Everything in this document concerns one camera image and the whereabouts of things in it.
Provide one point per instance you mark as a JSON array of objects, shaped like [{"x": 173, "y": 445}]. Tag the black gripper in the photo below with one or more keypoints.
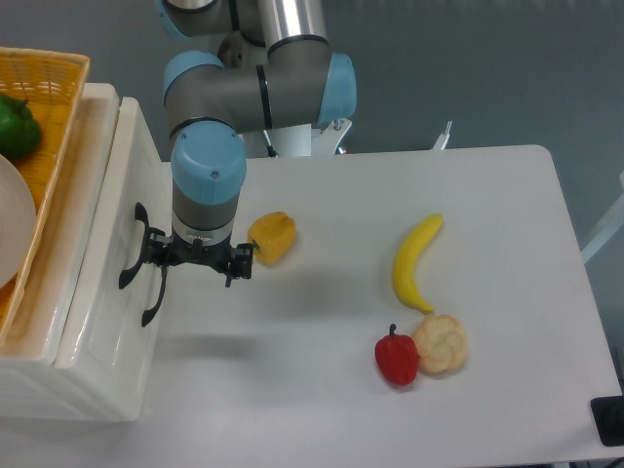
[{"x": 161, "y": 250}]

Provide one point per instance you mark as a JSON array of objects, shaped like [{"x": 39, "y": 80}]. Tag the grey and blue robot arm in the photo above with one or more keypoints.
[{"x": 210, "y": 106}]

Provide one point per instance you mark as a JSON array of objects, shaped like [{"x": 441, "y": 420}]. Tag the white drawer cabinet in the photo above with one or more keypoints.
[{"x": 30, "y": 386}]

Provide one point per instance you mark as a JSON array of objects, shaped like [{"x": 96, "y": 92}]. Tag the yellow bell pepper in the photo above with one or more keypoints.
[{"x": 271, "y": 236}]

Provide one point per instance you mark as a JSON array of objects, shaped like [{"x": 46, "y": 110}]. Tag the white plate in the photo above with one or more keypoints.
[{"x": 18, "y": 219}]

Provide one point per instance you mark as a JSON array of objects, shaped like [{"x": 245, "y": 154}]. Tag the yellow banana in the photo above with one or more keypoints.
[{"x": 406, "y": 258}]

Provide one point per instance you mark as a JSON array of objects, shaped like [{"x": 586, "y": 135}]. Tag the red bell pepper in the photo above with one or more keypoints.
[{"x": 397, "y": 357}]

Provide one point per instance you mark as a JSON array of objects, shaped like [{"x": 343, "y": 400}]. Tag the green bell pepper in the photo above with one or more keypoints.
[{"x": 20, "y": 132}]

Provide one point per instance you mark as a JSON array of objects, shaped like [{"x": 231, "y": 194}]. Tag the orange woven basket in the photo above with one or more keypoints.
[{"x": 53, "y": 83}]

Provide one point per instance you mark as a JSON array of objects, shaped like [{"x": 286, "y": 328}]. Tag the beige bread roll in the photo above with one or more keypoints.
[{"x": 441, "y": 344}]

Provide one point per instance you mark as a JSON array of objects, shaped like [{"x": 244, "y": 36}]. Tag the black device at table edge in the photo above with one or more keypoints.
[{"x": 608, "y": 416}]

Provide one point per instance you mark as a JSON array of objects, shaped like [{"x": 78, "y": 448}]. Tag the black top drawer handle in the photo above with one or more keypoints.
[{"x": 137, "y": 251}]

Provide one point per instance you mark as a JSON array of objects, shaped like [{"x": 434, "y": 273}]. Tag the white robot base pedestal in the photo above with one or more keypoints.
[{"x": 299, "y": 141}]

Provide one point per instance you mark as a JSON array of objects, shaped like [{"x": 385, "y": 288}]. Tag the white table frame bracket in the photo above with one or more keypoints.
[{"x": 443, "y": 138}]

